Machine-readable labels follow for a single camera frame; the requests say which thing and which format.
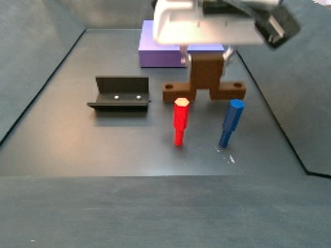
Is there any purple base board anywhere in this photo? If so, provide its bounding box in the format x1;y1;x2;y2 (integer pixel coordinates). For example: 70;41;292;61
138;19;228;69

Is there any brown T-shaped block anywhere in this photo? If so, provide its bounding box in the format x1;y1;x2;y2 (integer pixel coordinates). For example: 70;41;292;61
163;52;246;103

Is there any blue hexagonal peg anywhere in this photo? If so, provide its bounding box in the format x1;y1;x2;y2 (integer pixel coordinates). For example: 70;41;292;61
220;99;245;147

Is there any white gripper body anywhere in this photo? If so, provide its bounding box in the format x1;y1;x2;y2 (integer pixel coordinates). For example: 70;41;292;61
153;0;301;48

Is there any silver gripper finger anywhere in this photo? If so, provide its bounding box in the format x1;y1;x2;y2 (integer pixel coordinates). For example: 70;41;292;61
224;46;236;66
181;45;191;66

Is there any black angle bracket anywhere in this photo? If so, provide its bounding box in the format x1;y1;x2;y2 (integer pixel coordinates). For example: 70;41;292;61
87;76;150;110

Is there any red hexagonal peg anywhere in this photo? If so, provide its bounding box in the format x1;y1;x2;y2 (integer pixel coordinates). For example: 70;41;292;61
174;98;190;146

